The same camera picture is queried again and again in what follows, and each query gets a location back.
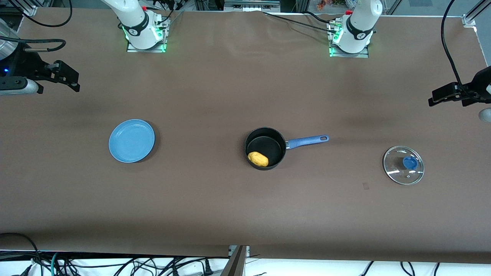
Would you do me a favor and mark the glass lid with blue knob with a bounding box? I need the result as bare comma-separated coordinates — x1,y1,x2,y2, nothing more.
383,146,425,186

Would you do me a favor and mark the yellow potato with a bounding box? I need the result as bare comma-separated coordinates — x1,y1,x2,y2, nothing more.
247,151,269,168

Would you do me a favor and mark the metal base plate left arm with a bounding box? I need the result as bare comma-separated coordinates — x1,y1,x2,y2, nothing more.
328,21,369,58

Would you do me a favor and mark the blue round plate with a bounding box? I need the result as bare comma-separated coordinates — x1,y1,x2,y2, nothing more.
109,119,155,163

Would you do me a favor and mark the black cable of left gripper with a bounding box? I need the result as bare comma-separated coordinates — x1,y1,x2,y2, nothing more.
441,0,481,101

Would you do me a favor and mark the black hanging loop cable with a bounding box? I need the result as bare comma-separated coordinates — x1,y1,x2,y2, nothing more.
7,0,73,28

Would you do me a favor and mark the thick black floor cable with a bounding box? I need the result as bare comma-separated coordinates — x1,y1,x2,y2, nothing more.
0,232,43,276

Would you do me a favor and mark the black cables to arm base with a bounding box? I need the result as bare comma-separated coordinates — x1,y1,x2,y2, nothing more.
263,11,340,34

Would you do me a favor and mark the black pot with blue handle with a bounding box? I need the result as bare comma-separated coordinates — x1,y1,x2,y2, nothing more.
244,127,330,171

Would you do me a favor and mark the aluminium frame rail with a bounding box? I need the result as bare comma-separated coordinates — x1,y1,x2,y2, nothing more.
224,0,281,12

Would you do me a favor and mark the grey aluminium profile post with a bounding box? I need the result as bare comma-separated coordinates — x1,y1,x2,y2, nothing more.
221,245,249,276

